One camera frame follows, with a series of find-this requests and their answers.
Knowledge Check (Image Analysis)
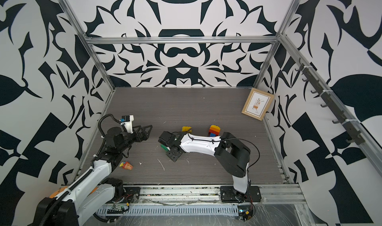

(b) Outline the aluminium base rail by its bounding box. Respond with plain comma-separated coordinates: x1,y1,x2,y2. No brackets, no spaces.
138,184,306,204

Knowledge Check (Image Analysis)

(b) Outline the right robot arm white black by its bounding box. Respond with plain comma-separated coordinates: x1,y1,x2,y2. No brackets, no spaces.
158,131,261,203

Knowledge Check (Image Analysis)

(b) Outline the small circuit board left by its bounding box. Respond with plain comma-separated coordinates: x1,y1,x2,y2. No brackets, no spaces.
107,203,130,214

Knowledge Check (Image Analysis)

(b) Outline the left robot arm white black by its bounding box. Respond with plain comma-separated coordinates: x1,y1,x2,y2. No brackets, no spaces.
32,123,153,226

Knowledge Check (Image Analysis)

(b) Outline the black corrugated cable hose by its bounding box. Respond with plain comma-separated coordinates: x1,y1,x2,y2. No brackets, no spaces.
94,114,123,158

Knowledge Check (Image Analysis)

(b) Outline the yellow curved lego brick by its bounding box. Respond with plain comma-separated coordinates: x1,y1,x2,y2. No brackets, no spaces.
210,125,221,132
182,126,192,133

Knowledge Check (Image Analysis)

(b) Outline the small circuit board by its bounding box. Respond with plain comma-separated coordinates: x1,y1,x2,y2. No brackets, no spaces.
107,203,130,214
238,204,256,221

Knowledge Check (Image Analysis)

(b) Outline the dark green long lego brick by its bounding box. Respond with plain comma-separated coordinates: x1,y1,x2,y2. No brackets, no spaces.
161,145,169,151

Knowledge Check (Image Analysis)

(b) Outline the small colourful toy figure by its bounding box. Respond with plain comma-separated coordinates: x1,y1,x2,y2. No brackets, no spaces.
119,161,133,170

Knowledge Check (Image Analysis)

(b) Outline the wall hook rail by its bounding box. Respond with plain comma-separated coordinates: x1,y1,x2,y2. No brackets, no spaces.
296,63,365,145

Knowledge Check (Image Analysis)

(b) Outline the small circuit board right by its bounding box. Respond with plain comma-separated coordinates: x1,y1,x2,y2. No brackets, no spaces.
238,204,256,221

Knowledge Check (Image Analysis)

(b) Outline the white slotted cable duct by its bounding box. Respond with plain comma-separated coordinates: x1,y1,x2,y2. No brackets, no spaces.
96,205,239,217

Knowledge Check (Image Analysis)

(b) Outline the wooden framed picture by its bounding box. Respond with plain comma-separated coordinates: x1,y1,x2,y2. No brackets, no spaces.
241,88,275,121

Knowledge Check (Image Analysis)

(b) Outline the red long lego brick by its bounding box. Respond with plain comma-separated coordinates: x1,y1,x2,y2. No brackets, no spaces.
208,132,219,137

